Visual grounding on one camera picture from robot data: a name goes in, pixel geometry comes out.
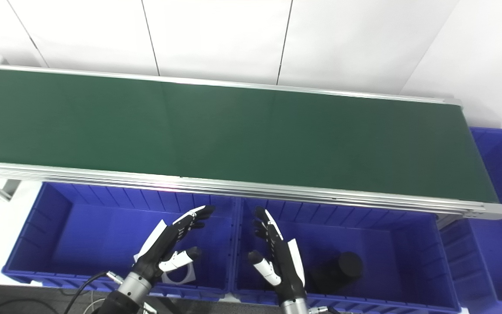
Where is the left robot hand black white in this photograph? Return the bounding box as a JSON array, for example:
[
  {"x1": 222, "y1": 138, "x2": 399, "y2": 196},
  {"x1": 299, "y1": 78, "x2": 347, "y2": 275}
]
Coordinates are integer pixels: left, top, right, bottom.
[{"x1": 132, "y1": 205, "x2": 216, "y2": 284}]

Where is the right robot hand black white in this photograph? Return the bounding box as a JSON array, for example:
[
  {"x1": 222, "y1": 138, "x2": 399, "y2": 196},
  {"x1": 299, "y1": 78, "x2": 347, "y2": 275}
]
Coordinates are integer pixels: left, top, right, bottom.
[{"x1": 247, "y1": 206, "x2": 308, "y2": 302}]

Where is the black cylinder part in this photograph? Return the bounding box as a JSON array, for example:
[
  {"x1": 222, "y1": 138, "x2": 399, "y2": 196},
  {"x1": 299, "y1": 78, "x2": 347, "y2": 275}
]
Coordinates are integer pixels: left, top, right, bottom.
[{"x1": 309, "y1": 251, "x2": 364, "y2": 294}]

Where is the blue plastic bin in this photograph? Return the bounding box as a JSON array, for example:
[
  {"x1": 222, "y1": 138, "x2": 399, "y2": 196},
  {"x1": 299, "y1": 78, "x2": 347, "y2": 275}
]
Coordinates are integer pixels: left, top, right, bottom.
[
  {"x1": 231, "y1": 198, "x2": 462, "y2": 313},
  {"x1": 440, "y1": 126, "x2": 502, "y2": 304},
  {"x1": 2, "y1": 182, "x2": 237, "y2": 302}
]

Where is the green conveyor belt aluminium frame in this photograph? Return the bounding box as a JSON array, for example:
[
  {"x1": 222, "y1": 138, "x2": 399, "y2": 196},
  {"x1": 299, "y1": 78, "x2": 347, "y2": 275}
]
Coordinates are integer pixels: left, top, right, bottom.
[{"x1": 0, "y1": 51, "x2": 502, "y2": 221}]

